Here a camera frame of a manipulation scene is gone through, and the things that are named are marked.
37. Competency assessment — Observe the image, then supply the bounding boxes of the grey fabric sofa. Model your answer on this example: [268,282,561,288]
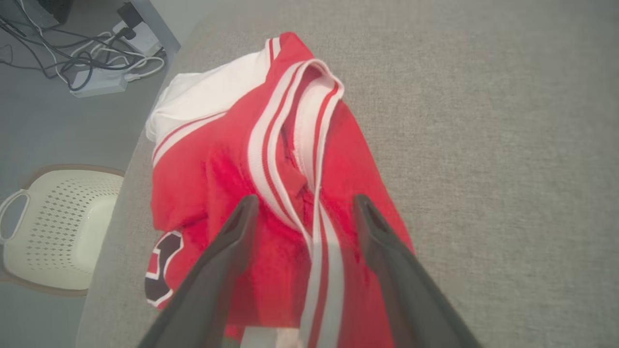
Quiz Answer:
[75,0,619,348]

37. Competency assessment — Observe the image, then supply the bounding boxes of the black floor cable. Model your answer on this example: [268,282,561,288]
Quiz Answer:
[0,10,146,92]

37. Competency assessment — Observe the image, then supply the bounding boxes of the cream plastic laundry basket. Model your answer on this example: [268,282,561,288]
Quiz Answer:
[0,164,125,296]

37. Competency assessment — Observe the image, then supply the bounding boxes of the dark grey box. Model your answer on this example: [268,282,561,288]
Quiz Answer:
[22,0,73,27]

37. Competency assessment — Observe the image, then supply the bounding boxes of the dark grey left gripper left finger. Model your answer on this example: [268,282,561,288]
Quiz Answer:
[138,194,259,348]

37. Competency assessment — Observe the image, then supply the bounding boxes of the black power plug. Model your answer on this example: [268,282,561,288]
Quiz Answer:
[117,2,144,30]

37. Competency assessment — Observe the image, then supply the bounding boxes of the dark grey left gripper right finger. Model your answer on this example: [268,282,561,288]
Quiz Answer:
[353,194,482,348]

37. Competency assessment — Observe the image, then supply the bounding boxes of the red white basketball jersey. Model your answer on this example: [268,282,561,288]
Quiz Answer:
[144,31,416,348]

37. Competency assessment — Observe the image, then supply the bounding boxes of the white power strip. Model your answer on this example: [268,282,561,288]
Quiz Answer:
[70,67,129,99]

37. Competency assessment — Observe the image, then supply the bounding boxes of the white floor cable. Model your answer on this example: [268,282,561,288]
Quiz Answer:
[19,0,166,84]

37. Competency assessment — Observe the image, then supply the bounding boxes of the white wall socket block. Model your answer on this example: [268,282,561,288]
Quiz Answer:
[113,22,162,58]

